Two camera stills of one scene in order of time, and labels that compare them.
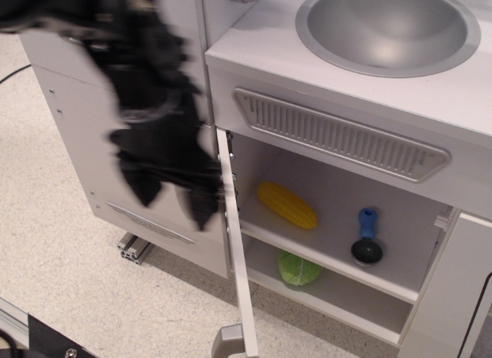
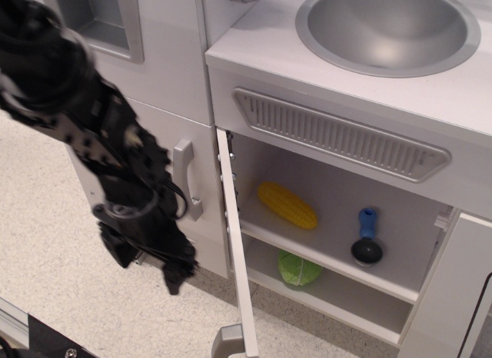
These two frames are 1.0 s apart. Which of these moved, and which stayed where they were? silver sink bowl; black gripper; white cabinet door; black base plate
Moved: black gripper
Stayed: silver sink bowl; black base plate; white cabinet door
